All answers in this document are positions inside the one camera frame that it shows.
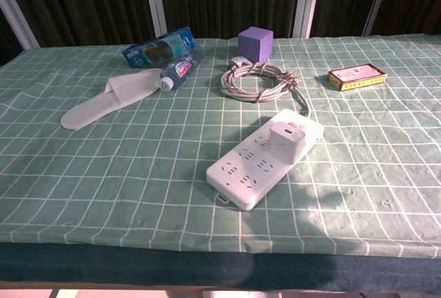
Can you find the white plug adapter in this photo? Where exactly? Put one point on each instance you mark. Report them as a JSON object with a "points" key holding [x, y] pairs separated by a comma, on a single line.
{"points": [[286, 141]]}

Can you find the white power strip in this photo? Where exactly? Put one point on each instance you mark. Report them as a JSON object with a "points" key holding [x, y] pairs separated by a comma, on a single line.
{"points": [[246, 170]]}

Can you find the clear plastic water bottle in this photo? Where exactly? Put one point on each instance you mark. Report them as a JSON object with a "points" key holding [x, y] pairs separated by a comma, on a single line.
{"points": [[179, 70]]}

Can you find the green checked tablecloth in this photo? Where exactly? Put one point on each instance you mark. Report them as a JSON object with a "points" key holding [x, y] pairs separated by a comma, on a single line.
{"points": [[103, 180]]}

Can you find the blue snack package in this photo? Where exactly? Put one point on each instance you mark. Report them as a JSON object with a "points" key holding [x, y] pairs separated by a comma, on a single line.
{"points": [[158, 49]]}

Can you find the yellow red small box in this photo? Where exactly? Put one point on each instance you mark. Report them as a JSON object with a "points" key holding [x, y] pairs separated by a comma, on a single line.
{"points": [[356, 77]]}

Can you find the white disposable slipper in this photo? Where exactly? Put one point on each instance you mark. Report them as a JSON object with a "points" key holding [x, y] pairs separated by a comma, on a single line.
{"points": [[110, 96]]}

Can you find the purple foam cube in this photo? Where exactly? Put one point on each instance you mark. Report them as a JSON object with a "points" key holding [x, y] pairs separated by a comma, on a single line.
{"points": [[254, 44]]}

